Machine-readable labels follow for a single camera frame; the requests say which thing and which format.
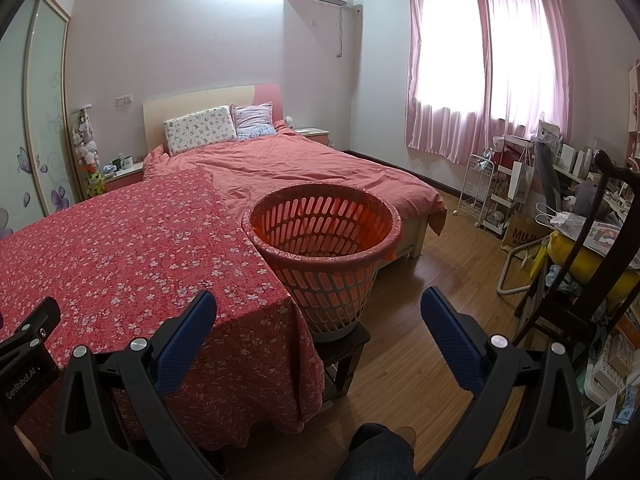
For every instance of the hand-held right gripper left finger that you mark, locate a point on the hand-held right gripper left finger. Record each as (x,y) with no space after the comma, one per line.
(187,335)

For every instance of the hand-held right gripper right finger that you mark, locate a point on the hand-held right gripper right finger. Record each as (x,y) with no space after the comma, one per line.
(450,340)

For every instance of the orange laundry basket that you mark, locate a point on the orange laundry basket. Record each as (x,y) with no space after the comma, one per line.
(325,285)

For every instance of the dark wooden stool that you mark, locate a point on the dark wooden stool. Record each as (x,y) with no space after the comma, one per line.
(345,355)

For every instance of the brown paper bag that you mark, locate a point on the brown paper bag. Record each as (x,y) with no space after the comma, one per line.
(520,235)

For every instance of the person's jeans leg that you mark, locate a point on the person's jeans leg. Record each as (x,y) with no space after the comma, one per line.
(375,455)

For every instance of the white storage trolley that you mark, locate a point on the white storage trolley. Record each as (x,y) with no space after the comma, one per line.
(500,210)

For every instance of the yellow cushion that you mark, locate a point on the yellow cushion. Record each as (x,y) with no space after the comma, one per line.
(570,260)

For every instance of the dark wooden chair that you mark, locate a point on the dark wooden chair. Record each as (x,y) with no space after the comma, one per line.
(585,240)

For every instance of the pink white nightstand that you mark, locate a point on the pink white nightstand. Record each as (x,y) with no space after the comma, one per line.
(315,135)
(122,180)

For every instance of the white paper bag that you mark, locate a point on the white paper bag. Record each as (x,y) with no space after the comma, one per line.
(520,180)

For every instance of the white mug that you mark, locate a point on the white mug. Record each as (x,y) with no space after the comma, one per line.
(127,161)

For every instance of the grey office chair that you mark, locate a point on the grey office chair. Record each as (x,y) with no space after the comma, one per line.
(545,170)

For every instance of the white floral pillow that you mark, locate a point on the white floral pillow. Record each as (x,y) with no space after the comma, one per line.
(200,130)

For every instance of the plush toy column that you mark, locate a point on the plush toy column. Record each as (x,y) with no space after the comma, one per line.
(87,150)

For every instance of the pink striped pillow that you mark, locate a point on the pink striped pillow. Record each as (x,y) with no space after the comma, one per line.
(252,120)

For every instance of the pink curtain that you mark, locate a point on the pink curtain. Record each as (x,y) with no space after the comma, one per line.
(525,125)

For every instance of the bed with cream headboard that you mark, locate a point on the bed with cream headboard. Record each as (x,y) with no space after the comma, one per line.
(200,102)

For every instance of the flower print sliding wardrobe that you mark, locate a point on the flower print sliding wardrobe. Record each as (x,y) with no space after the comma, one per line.
(45,110)

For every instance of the air conditioner pipe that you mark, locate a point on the air conditioner pipe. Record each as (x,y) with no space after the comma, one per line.
(341,35)

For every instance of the white tube frame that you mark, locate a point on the white tube frame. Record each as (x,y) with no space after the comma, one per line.
(505,280)

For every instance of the white wall switch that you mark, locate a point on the white wall switch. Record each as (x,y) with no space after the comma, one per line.
(124,100)

